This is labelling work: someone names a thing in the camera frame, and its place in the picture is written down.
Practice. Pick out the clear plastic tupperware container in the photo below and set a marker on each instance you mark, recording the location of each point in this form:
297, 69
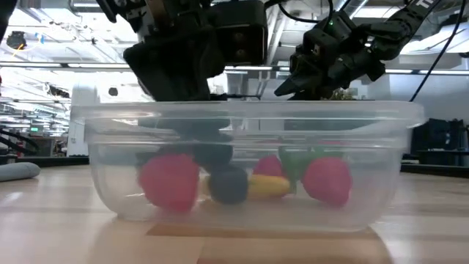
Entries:
249, 216

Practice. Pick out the white room column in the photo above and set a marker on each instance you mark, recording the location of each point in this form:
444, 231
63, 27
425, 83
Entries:
82, 121

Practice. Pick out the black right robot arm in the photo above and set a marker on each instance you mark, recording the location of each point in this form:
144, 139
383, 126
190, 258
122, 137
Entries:
399, 25

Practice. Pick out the small yellow pepper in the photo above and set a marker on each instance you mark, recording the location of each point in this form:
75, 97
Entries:
267, 186

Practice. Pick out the dark blackberry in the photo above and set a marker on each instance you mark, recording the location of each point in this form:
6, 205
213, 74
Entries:
229, 184

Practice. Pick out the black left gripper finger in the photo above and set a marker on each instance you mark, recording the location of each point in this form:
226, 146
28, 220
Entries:
172, 69
216, 66

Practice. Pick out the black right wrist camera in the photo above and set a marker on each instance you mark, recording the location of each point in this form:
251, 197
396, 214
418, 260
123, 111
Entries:
328, 33

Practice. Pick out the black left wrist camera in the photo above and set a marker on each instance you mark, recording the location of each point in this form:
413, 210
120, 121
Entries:
243, 33

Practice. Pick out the black background equipment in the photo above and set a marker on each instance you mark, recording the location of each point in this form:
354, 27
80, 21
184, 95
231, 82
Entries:
439, 141

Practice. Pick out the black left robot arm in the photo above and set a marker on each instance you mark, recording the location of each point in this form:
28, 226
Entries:
117, 9

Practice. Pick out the red strawberry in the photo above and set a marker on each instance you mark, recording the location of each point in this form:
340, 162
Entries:
327, 179
268, 165
170, 182

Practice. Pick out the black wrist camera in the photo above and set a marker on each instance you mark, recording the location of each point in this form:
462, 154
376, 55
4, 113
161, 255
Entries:
328, 33
243, 33

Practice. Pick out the green potted plant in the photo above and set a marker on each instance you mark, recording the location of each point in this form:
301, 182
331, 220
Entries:
342, 95

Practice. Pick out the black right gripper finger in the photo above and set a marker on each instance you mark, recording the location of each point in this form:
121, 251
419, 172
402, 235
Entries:
293, 86
311, 95

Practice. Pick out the grey container lid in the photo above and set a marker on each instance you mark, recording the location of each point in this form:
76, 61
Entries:
18, 171

